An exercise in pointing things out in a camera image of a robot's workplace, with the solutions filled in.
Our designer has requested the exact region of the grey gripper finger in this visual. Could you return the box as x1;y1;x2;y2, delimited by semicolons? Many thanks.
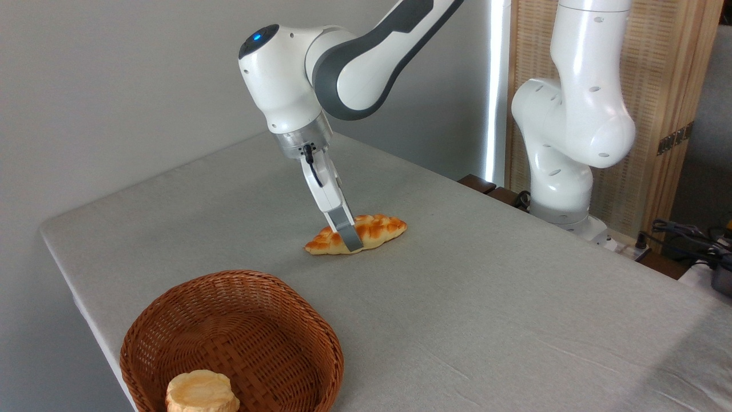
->
325;205;365;254

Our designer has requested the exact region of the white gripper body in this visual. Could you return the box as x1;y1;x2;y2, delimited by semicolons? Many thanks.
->
300;149;351;216

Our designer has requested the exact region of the braided golden bread loaf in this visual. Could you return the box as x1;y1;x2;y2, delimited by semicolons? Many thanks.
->
304;215;408;255

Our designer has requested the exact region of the brown woven wicker basket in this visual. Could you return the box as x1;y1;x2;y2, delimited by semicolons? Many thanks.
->
120;270;345;412

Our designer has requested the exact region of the round pale bread bun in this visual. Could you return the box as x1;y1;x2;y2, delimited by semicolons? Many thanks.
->
166;369;241;412

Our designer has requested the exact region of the dark brown wooden block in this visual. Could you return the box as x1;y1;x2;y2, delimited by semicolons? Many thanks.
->
457;174;497;195
486;187;530;210

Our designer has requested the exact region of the grey tablecloth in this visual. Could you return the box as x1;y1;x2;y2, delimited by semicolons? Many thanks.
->
39;132;732;412

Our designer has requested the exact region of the white power strip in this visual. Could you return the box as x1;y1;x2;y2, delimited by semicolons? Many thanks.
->
600;232;653;262

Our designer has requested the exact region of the dark metal screen hinge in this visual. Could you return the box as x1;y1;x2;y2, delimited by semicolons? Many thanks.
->
657;122;694;156

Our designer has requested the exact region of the wooden folding screen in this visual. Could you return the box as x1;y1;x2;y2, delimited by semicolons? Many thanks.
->
506;0;724;252

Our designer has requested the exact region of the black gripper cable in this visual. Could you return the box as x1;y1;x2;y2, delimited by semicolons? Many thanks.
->
303;144;324;188

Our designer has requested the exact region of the shiny silver vertical post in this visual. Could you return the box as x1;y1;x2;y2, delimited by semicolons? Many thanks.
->
483;0;512;187

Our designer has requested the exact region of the black cable bundle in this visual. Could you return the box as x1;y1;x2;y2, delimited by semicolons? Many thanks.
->
638;219;732;270

